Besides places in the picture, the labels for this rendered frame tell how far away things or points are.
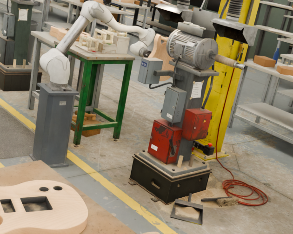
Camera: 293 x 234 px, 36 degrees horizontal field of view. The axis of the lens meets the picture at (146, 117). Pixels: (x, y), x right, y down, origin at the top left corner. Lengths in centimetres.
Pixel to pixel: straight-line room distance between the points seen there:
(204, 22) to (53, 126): 154
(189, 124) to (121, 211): 88
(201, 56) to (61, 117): 129
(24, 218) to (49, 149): 241
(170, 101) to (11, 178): 198
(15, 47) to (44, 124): 226
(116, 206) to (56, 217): 201
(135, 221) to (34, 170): 159
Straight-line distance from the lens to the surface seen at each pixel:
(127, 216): 358
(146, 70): 367
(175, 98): 366
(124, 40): 463
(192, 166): 393
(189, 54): 367
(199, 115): 369
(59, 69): 386
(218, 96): 474
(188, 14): 393
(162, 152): 380
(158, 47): 400
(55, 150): 407
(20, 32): 603
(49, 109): 390
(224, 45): 469
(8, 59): 603
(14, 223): 164
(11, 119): 510
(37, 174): 205
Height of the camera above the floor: 185
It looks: 19 degrees down
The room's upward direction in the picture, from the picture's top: 11 degrees clockwise
